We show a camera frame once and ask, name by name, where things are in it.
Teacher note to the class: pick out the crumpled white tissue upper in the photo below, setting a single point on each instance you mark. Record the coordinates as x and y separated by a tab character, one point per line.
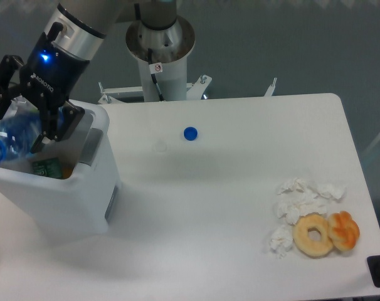
325	190

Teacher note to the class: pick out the green carton in bin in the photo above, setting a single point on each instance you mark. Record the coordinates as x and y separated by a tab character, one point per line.
48	168

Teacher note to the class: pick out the glazed twisted pastry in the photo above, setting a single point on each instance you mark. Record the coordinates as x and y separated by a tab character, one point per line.
343	231

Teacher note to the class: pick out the crumpled white tissue middle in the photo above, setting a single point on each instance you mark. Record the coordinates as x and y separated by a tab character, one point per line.
292	209

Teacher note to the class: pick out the orange item in bin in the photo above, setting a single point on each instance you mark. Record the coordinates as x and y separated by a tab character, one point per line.
66	172

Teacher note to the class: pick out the ring donut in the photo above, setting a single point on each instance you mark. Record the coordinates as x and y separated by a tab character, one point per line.
310	234

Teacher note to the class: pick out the blue bottle cap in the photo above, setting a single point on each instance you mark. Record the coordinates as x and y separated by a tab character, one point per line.
190	133

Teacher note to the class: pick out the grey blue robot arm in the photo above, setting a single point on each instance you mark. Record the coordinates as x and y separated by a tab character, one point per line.
72	37

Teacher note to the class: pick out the crumpled white tissue lower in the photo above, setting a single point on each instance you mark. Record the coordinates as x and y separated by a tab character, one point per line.
281	241

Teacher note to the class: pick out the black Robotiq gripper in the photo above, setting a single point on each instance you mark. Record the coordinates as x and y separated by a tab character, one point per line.
46	80

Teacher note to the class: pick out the clear blue plastic bottle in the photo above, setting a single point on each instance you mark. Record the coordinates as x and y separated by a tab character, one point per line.
17	135

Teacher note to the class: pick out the crumpled white tissue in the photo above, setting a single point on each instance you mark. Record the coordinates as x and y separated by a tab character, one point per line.
325	190
292	209
281	241

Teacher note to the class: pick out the white trash can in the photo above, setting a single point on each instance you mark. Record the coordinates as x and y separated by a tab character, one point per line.
82	202

